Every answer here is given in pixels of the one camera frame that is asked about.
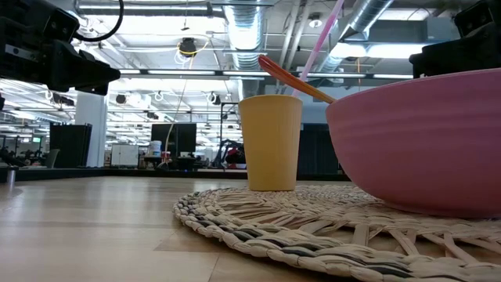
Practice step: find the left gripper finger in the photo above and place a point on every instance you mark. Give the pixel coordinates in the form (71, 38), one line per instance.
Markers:
(78, 74)

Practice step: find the white building column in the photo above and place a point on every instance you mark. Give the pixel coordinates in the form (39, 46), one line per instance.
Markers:
(91, 129)

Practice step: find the silver metal standoff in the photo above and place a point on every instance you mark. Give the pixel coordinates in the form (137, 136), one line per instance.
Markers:
(11, 176)

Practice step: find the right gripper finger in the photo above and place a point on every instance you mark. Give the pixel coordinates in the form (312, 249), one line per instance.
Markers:
(454, 58)

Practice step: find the long ceiling light strip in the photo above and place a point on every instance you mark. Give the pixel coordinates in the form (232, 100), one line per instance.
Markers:
(188, 72)

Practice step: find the round woven straw placemat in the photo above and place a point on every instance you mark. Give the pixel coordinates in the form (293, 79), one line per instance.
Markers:
(313, 239)

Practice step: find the black partition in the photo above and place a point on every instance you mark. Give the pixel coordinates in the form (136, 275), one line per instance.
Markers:
(176, 139)
(317, 149)
(70, 145)

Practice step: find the white cabinet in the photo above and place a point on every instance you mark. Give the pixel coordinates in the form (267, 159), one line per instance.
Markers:
(124, 155)

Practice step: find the grey ceiling pipe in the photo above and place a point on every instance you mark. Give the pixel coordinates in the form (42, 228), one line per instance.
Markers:
(148, 8)

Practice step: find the pink drinking straw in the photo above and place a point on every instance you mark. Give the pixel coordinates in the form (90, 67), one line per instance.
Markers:
(321, 39)

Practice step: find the grey office chair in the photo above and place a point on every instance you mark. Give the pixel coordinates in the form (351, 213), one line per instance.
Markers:
(51, 158)

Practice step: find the wide silver ventilation duct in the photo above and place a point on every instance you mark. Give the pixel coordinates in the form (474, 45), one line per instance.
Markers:
(246, 35)

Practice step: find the white bucket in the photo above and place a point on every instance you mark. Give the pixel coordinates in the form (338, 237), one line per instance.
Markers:
(155, 149)

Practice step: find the green exit sign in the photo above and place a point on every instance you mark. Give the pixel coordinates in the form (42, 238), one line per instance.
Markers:
(36, 139)

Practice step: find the slanted silver ventilation duct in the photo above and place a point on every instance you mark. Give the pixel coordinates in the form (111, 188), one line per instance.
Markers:
(368, 15)

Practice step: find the black yellow ceiling reel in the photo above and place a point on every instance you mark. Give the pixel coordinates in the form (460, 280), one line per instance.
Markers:
(188, 47)

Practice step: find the red black machine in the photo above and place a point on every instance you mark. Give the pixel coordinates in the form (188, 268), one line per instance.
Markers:
(235, 156)

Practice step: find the round ceiling sensor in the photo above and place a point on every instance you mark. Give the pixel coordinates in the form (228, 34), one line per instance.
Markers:
(315, 21)

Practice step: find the pink plastic bowl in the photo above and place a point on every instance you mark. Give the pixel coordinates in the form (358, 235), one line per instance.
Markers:
(422, 145)

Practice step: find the yellow plastic cup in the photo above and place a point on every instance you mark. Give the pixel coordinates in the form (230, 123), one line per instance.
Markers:
(270, 145)

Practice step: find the black aluminium table frame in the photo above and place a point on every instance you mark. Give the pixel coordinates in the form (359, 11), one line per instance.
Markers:
(117, 172)

